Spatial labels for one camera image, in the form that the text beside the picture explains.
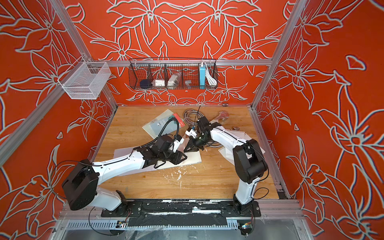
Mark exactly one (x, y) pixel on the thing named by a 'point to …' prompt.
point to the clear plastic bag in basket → (174, 80)
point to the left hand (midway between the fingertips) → (185, 155)
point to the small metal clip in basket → (187, 82)
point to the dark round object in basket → (145, 83)
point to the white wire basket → (86, 82)
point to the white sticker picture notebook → (192, 157)
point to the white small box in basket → (158, 82)
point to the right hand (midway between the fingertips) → (182, 150)
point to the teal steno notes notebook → (158, 125)
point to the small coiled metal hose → (187, 112)
